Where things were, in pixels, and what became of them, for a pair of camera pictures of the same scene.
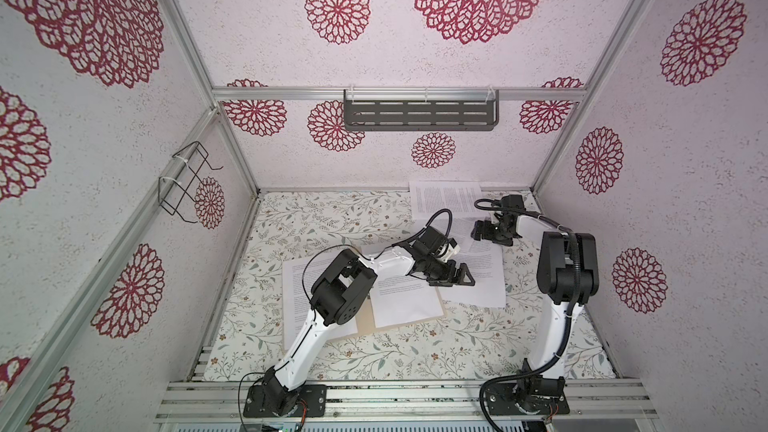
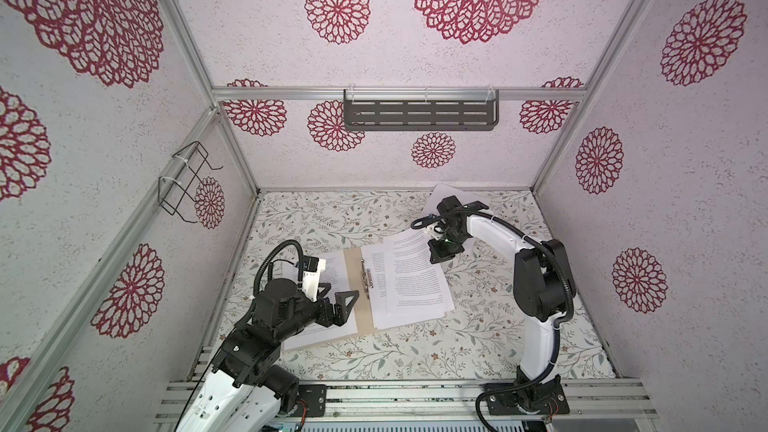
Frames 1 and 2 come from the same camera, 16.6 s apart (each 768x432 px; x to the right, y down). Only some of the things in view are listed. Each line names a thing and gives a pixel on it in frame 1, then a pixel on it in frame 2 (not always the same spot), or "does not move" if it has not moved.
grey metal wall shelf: x=420 y=110 does not move
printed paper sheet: x=484 y=261 -> x=405 y=286
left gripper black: x=446 y=278 -> x=341 y=313
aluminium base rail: x=406 y=402 does not move
